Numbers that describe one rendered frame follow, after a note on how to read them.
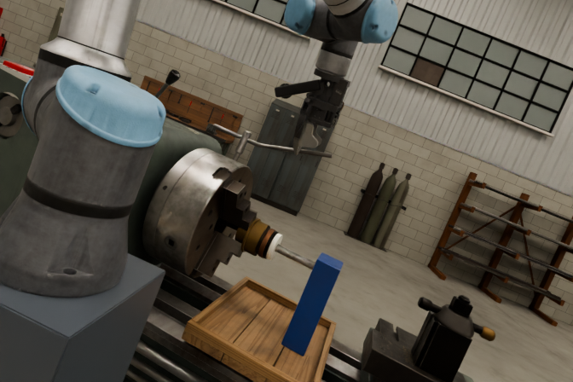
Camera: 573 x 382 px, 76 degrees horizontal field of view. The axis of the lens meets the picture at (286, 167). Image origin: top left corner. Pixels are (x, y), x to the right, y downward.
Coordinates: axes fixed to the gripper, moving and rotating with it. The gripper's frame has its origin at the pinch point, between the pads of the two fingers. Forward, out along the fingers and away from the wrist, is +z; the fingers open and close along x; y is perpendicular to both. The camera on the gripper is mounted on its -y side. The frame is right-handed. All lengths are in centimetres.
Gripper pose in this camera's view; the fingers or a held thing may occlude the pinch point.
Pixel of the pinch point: (295, 148)
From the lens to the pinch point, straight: 91.6
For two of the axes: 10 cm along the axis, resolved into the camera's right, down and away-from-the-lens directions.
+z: -3.0, 9.0, 3.3
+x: 3.3, -2.2, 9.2
